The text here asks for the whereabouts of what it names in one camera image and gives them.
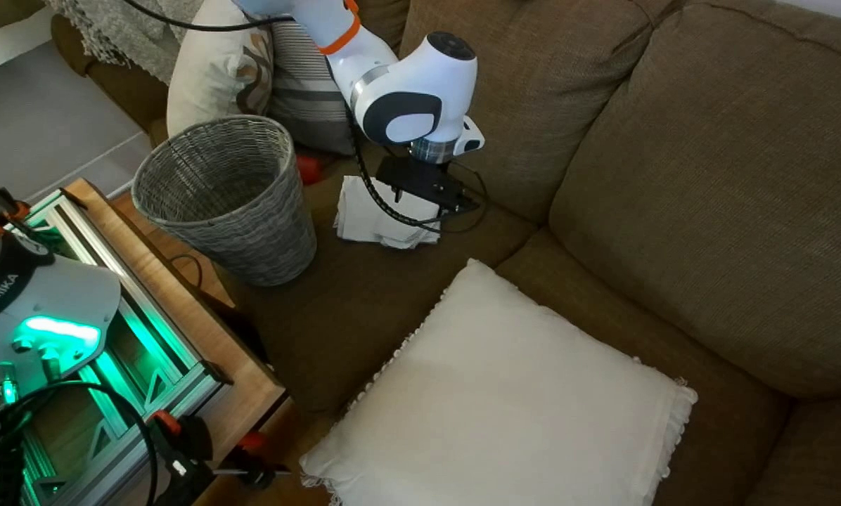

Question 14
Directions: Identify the white fringed pillow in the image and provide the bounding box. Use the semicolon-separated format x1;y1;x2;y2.
298;256;700;506

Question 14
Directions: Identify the plain cream pillow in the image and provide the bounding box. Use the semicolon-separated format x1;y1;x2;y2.
164;0;278;141

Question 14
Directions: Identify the brown fabric sofa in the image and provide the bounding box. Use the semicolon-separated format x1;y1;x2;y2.
48;0;841;506

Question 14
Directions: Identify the aluminium frame with green light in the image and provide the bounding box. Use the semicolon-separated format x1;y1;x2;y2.
0;186;233;506

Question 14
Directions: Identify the black orange clamp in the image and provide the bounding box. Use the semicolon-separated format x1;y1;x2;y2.
150;403;287;493
0;176;38;225

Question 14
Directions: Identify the red object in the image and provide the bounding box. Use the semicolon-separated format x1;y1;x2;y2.
294;149;336;186

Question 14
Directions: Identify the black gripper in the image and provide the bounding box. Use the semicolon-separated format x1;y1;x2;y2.
378;150;485;225

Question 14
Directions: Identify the cream knitted blanket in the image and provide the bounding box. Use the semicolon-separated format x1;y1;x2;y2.
43;0;205;86

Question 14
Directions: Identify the grey striped pillow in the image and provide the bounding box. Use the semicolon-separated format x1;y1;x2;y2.
266;14;370;156

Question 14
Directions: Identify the wooden table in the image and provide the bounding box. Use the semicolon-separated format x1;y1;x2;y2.
63;176;289;506

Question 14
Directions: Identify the grey woven basket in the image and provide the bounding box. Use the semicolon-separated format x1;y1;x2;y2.
131;113;322;290

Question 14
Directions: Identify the white towel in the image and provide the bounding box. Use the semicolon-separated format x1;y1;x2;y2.
333;170;448;253

